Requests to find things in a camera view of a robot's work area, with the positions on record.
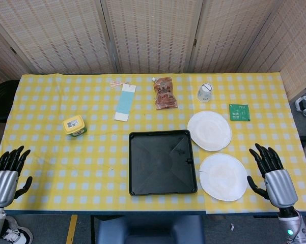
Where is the black square plastic tray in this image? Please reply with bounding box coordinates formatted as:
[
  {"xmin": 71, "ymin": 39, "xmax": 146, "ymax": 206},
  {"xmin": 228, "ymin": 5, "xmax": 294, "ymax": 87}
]
[{"xmin": 128, "ymin": 129, "xmax": 198, "ymax": 196}]

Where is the yellow white checked tablecloth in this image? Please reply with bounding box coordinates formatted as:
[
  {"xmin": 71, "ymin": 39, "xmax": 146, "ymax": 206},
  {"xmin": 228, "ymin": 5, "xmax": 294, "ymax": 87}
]
[{"xmin": 0, "ymin": 73, "xmax": 306, "ymax": 214}]

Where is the green square sachet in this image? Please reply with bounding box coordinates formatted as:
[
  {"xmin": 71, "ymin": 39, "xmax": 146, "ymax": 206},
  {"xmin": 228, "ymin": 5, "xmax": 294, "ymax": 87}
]
[{"xmin": 228, "ymin": 103, "xmax": 251, "ymax": 123}]

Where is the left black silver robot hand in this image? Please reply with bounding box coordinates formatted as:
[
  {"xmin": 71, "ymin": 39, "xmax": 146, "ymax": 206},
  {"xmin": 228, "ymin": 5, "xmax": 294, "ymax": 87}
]
[{"xmin": 0, "ymin": 145, "xmax": 33, "ymax": 208}]

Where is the clear plastic cup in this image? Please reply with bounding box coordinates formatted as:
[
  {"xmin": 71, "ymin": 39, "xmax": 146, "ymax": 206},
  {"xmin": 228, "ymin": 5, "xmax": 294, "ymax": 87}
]
[{"xmin": 196, "ymin": 83, "xmax": 213, "ymax": 103}]

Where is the black round stool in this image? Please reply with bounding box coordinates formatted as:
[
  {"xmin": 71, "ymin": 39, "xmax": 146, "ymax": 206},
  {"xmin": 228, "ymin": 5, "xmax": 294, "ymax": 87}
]
[{"xmin": 0, "ymin": 80, "xmax": 20, "ymax": 124}]

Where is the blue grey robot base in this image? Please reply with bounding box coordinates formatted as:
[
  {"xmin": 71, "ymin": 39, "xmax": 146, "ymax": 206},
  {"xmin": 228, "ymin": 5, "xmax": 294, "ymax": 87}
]
[{"xmin": 95, "ymin": 215, "xmax": 206, "ymax": 244}]

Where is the woven folding screen panel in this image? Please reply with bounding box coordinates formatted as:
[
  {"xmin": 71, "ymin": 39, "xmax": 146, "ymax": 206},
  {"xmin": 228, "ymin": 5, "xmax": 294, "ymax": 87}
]
[
  {"xmin": 100, "ymin": 0, "xmax": 204, "ymax": 74},
  {"xmin": 0, "ymin": 0, "xmax": 120, "ymax": 75},
  {"xmin": 189, "ymin": 0, "xmax": 283, "ymax": 74},
  {"xmin": 238, "ymin": 0, "xmax": 306, "ymax": 101},
  {"xmin": 0, "ymin": 14, "xmax": 33, "ymax": 128}
]

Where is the blue white tasselled bookmark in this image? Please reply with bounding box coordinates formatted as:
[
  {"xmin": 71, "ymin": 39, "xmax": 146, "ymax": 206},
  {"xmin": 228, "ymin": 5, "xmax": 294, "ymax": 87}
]
[{"xmin": 109, "ymin": 80, "xmax": 137, "ymax": 122}]

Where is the white black sneaker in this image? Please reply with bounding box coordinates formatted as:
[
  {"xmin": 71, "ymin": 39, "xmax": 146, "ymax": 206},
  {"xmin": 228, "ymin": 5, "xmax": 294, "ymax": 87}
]
[{"xmin": 1, "ymin": 216, "xmax": 34, "ymax": 244}]

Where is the yellow lidded green tub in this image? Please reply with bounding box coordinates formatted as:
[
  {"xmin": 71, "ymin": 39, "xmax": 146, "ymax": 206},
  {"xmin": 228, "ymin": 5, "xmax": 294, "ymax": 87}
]
[{"xmin": 62, "ymin": 114, "xmax": 88, "ymax": 137}]

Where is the white paper plate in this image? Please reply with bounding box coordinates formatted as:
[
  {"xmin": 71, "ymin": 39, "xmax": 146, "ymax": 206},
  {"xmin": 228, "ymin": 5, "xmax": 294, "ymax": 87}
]
[
  {"xmin": 187, "ymin": 110, "xmax": 232, "ymax": 152},
  {"xmin": 199, "ymin": 153, "xmax": 248, "ymax": 202}
]

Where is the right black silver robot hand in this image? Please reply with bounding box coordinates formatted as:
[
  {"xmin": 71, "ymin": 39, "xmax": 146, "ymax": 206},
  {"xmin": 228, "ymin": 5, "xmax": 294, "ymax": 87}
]
[{"xmin": 246, "ymin": 143, "xmax": 299, "ymax": 210}]

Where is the brown sauce pouch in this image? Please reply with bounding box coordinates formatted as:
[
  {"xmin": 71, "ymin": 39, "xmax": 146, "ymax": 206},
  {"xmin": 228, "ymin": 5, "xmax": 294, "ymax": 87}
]
[{"xmin": 152, "ymin": 77, "xmax": 179, "ymax": 110}]

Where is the white power adapter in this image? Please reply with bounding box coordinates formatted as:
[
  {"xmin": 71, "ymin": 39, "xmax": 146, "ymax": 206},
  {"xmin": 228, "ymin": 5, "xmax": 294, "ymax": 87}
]
[{"xmin": 295, "ymin": 96, "xmax": 306, "ymax": 112}]

